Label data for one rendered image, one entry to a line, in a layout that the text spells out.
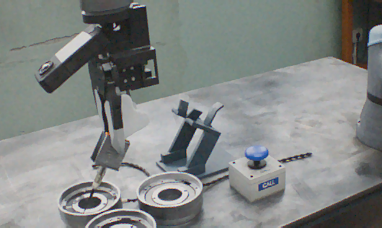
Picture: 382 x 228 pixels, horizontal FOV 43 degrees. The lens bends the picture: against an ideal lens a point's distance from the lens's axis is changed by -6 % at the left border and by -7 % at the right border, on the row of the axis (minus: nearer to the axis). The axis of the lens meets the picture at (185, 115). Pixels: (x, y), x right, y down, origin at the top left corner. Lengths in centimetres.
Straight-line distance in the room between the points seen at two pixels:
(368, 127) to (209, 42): 172
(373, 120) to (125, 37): 51
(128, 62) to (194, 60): 192
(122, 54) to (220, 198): 30
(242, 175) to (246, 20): 194
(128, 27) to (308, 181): 41
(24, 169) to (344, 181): 62
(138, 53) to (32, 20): 163
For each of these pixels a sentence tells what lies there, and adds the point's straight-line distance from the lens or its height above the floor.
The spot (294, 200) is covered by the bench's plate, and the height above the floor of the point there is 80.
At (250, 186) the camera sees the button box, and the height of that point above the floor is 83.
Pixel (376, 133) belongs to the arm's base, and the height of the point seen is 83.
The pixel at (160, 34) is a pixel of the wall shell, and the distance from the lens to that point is 249.
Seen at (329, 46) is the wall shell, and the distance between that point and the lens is 311.
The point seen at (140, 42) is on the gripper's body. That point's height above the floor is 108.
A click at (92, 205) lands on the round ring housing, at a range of 85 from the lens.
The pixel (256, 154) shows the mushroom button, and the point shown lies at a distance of 82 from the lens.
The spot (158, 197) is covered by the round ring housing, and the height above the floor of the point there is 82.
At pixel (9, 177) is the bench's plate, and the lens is 102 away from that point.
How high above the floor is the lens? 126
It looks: 23 degrees down
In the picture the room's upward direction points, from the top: 5 degrees counter-clockwise
